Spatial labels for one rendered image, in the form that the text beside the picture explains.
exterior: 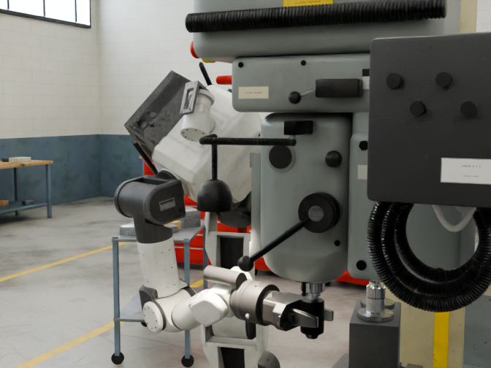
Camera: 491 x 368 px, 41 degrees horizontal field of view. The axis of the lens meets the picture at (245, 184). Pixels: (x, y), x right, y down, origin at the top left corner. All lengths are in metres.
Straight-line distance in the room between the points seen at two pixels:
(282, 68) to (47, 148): 10.72
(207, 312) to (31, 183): 10.18
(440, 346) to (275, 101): 2.12
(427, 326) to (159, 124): 1.82
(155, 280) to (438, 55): 1.02
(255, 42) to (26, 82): 10.39
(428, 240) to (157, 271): 0.75
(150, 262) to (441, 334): 1.77
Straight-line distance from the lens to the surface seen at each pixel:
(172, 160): 1.62
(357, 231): 1.14
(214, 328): 2.02
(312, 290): 1.30
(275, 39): 1.17
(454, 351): 3.13
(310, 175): 1.18
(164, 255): 1.63
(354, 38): 1.13
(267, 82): 1.18
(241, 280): 1.41
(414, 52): 0.85
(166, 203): 1.59
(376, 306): 1.70
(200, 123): 1.52
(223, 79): 1.46
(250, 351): 2.03
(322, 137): 1.17
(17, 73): 11.38
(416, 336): 3.14
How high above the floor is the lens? 1.63
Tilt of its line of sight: 6 degrees down
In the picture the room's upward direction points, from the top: straight up
